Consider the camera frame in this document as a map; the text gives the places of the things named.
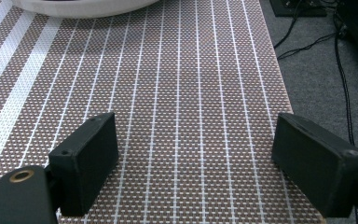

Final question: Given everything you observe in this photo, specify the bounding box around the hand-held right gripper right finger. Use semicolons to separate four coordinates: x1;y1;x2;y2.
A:
270;112;358;218

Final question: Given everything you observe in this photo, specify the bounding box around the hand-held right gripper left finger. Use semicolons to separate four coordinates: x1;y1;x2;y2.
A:
48;112;119;217

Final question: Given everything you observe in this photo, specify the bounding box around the brown white woven placemat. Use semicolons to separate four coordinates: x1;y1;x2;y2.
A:
0;0;325;224

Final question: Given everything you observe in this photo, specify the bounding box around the white bowl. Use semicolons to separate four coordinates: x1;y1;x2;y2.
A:
11;0;160;19

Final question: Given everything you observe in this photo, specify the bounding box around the black stand base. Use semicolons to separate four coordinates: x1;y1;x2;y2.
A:
268;0;328;18

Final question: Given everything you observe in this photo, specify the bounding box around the black cable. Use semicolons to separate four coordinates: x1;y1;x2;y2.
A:
277;32;337;61
333;12;358;222

